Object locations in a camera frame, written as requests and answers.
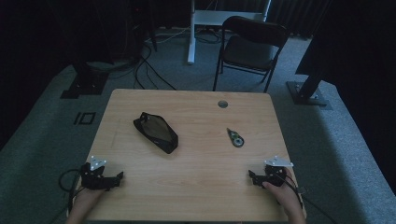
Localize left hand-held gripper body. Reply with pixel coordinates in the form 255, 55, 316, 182
80, 155, 109, 191

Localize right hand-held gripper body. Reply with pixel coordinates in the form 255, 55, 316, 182
263, 155, 294, 189

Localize black mesh pencil case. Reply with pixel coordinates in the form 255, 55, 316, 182
133, 111, 179, 155

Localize person's left hand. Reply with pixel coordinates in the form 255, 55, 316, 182
72, 186, 106, 213

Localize person's right hand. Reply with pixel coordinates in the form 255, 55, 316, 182
262, 167, 301, 210

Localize black folding chair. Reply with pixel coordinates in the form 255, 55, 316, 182
212, 15, 290, 94

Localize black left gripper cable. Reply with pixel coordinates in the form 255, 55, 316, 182
58, 168, 84, 217

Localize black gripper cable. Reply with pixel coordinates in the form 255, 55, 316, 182
58, 168, 84, 217
274, 173, 339, 224

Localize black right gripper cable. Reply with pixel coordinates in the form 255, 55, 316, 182
274, 173, 339, 224

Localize black stand with base plate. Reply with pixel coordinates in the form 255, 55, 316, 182
59, 59, 110, 100
286, 31, 333, 111

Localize black floor cables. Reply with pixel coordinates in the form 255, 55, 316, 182
133, 43, 178, 91

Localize white floor cable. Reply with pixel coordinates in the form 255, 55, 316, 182
144, 27, 191, 45

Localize white desk frame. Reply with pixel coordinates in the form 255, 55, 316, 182
187, 0, 273, 65

